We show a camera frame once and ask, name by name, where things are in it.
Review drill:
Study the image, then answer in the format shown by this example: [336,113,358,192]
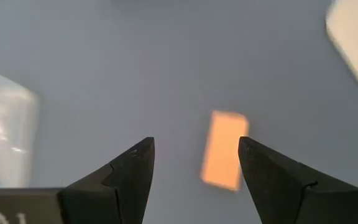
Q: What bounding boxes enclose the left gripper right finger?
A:
[237,136,358,224]

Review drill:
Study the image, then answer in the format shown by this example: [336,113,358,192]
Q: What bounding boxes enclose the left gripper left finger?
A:
[57,136,156,224]

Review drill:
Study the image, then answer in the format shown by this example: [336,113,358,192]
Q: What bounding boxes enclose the light wooden rectangular block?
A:
[200,109,250,192]

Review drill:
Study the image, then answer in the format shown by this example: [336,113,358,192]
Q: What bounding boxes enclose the translucent plastic bin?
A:
[0,64,40,189]

